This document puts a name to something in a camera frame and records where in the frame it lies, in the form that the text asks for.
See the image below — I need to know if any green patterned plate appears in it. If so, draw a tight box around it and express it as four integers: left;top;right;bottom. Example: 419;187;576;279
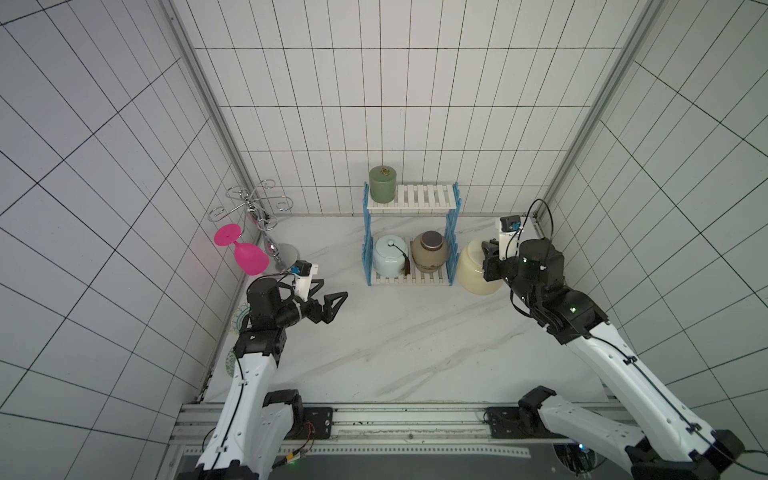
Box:
225;349;239;378

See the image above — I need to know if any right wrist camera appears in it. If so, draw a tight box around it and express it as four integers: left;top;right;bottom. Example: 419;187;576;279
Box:
498;215;523;260

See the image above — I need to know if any blue white wooden shelf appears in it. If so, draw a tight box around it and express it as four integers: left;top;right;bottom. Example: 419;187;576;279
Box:
361;183;462;287

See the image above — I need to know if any green tea canister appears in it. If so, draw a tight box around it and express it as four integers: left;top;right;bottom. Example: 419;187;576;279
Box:
369;165;397;204

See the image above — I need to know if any light blue tea canister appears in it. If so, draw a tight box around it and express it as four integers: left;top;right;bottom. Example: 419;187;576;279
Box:
372;235;411;278

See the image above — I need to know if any pink plastic wine glass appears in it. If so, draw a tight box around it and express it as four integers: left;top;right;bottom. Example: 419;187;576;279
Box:
214;223;270;276

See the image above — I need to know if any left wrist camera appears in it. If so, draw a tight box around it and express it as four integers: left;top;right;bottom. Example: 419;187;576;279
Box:
289;260;318;301

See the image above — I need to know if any yellow patterned plate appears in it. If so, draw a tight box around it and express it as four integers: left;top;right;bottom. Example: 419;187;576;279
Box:
231;303;250;334

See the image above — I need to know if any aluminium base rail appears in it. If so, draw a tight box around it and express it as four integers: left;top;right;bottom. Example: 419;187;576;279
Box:
157;401;668;480

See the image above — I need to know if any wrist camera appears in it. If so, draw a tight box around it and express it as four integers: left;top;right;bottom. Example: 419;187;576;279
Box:
289;260;318;301
498;215;523;260

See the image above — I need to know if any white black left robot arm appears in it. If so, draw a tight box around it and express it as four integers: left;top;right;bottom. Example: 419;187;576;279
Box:
177;275;348;479

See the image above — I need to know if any cream tea canister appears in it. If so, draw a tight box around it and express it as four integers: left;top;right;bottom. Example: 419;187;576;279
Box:
456;239;502;295

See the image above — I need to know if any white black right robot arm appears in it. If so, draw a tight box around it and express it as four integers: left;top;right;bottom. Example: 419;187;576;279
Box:
481;238;746;479

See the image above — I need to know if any chrome glass holder stand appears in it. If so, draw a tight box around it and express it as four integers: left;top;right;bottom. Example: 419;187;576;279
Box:
207;179;298;272

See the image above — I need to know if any brown tea canister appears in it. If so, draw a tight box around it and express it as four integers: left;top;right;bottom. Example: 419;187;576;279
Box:
411;230;449;273

